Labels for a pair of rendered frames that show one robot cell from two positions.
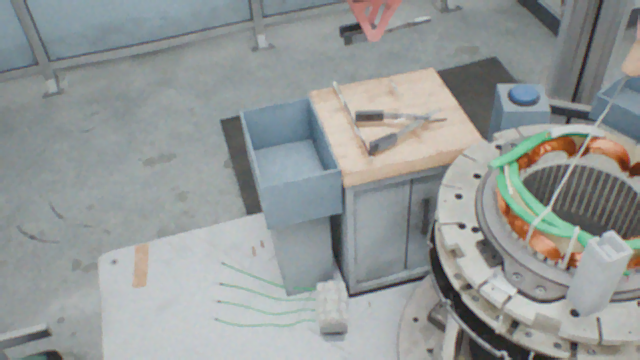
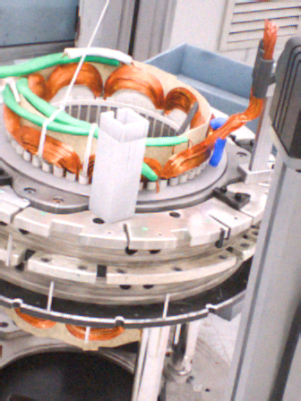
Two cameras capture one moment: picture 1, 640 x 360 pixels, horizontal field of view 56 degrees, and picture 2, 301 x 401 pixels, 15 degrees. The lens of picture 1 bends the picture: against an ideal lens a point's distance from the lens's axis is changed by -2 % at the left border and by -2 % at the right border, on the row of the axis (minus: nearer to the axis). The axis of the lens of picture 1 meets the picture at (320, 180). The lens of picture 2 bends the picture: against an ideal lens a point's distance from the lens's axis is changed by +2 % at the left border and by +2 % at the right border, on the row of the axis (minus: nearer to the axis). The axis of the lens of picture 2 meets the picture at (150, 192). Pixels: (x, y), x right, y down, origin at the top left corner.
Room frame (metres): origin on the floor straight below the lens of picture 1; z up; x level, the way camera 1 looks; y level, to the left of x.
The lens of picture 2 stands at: (-0.41, 0.06, 1.56)
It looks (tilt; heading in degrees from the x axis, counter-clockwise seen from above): 29 degrees down; 335
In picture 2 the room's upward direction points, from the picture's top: 10 degrees clockwise
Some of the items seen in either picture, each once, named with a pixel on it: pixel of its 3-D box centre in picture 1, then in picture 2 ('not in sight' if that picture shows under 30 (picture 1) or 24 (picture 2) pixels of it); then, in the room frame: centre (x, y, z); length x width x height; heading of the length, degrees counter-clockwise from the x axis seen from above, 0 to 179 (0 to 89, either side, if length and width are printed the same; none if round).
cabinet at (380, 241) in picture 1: (389, 191); not in sight; (0.68, -0.11, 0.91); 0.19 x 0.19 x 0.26; 11
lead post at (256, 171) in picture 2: not in sight; (265, 121); (0.37, -0.41, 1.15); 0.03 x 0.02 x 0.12; 98
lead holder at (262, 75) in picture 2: not in sight; (263, 68); (0.36, -0.39, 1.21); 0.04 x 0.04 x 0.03; 16
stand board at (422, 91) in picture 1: (392, 122); not in sight; (0.68, -0.11, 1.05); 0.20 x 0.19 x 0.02; 101
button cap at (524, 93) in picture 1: (524, 93); not in sight; (0.74, -0.32, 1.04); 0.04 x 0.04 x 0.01
